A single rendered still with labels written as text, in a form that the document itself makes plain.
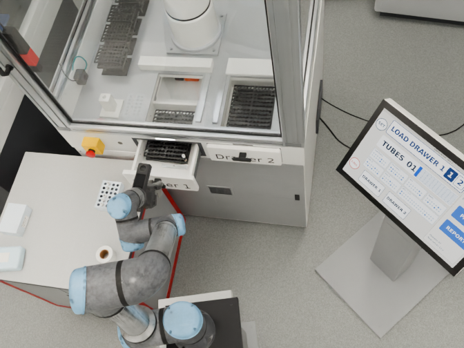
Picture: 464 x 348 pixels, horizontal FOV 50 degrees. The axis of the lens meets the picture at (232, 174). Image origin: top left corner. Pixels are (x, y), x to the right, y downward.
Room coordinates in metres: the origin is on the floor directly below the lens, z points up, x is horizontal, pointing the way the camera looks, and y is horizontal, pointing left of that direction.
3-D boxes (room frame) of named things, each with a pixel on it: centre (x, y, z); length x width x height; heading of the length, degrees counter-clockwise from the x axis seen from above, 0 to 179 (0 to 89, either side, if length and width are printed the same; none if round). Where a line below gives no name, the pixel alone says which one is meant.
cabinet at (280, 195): (1.50, -0.05, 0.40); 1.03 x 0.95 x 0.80; 64
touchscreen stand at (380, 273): (0.52, -0.56, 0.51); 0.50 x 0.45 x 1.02; 112
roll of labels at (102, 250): (0.77, 0.57, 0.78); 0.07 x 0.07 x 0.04
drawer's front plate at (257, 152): (0.94, -0.07, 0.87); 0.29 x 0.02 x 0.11; 64
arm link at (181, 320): (0.38, 0.31, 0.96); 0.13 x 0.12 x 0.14; 81
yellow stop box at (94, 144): (1.22, 0.51, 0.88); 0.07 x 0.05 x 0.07; 64
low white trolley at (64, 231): (1.00, 0.71, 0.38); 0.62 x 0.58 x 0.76; 64
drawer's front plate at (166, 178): (0.96, 0.27, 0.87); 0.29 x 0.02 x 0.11; 64
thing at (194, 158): (1.14, 0.18, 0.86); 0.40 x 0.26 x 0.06; 154
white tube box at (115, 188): (1.02, 0.51, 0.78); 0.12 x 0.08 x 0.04; 152
